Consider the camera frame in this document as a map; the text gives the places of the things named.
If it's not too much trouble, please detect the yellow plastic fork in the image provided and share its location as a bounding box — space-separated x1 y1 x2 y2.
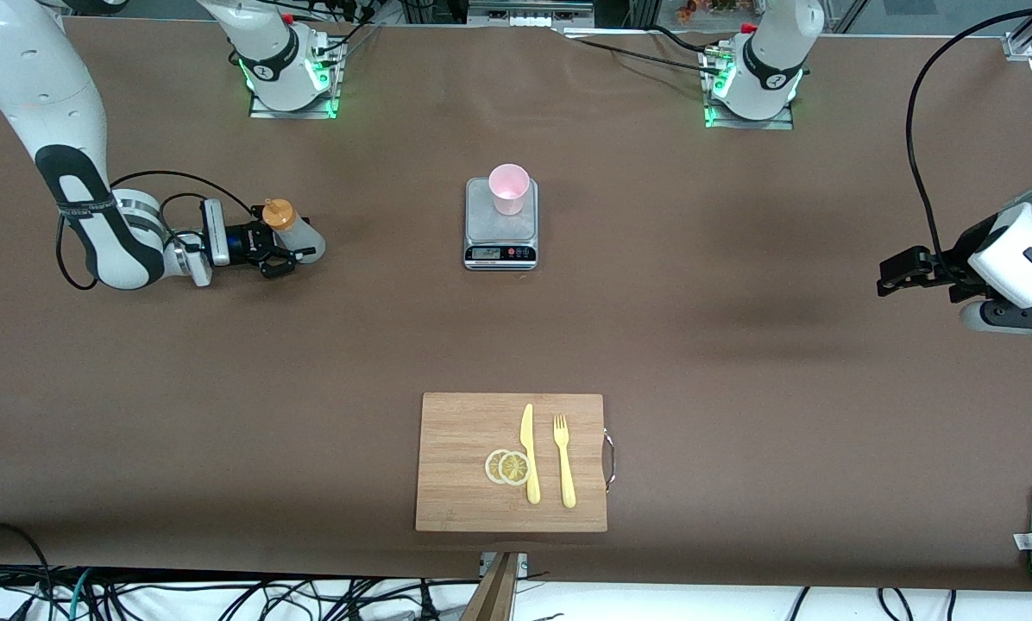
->
553 414 577 509

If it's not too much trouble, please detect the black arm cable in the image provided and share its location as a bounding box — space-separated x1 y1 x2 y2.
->
905 5 1032 261
55 169 254 292

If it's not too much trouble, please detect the wooden cutting board metal handle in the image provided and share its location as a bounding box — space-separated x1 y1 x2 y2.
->
415 392 618 533

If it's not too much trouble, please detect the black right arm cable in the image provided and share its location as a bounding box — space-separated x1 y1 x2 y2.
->
55 169 254 292

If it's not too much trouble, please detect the translucent squeeze bottle orange cap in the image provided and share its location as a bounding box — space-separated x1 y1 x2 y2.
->
261 198 327 262

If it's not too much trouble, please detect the wooden post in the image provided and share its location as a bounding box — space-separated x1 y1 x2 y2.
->
460 552 522 621

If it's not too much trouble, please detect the silver digital kitchen scale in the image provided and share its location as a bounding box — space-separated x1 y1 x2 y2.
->
463 177 539 272

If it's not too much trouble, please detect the teal cable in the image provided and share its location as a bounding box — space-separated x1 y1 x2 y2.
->
66 568 94 621

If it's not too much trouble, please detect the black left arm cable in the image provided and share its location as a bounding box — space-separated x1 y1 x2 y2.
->
905 5 1032 261

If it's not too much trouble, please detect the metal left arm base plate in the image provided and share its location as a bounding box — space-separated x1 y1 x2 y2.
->
703 52 796 131

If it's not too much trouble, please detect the white power strip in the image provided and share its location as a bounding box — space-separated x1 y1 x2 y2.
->
469 0 595 28

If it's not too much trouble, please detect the yellow plastic knife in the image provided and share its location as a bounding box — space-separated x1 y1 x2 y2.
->
519 403 541 505

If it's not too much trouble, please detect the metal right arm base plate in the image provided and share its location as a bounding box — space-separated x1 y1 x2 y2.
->
249 39 343 120

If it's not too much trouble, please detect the black base cable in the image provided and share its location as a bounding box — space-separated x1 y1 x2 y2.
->
559 24 726 75

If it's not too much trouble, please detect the pink plastic cup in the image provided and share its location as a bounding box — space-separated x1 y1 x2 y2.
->
488 164 532 216

